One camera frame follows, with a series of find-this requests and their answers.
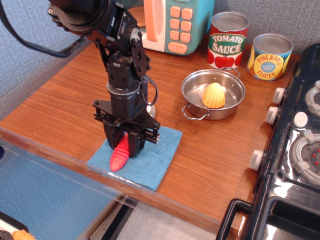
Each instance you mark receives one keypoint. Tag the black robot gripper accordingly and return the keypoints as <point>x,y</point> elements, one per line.
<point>125,105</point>

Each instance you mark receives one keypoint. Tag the metal spoon with red handle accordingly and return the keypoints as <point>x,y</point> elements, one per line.
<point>120,156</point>

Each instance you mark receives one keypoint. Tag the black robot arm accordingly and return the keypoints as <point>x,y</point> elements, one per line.
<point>116,34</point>

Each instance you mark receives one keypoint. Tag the toy microwave teal and orange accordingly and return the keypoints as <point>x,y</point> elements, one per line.
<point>172,26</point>

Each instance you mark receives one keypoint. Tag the blue cloth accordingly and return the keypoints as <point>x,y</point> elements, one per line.
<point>148,168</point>

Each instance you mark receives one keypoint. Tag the yellow toy corn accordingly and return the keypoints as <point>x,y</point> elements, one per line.
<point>214,96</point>

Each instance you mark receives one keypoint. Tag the small steel pot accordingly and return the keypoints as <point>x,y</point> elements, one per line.
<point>194,85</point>

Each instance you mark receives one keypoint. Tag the clear acrylic barrier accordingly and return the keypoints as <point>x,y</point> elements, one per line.
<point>109,184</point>

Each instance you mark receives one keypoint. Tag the white stove knob lower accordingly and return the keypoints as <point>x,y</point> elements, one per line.
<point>256,159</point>

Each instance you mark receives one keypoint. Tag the white stove knob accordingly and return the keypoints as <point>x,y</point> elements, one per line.
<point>256,159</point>
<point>271,115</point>
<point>278,95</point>

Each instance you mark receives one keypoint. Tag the orange object at corner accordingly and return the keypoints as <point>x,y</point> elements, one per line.
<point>22,235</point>

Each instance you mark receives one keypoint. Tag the tomato sauce can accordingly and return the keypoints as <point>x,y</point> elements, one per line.
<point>227,38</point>

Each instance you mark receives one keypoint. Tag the white stove knob middle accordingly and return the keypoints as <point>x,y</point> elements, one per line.
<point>271,115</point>

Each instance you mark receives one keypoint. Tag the white stove knob upper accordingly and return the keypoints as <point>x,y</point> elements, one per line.
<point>278,95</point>

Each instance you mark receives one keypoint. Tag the pineapple slices can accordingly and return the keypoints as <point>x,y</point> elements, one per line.
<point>269,56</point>

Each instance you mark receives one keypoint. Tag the black toy stove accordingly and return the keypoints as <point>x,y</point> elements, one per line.
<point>286,193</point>

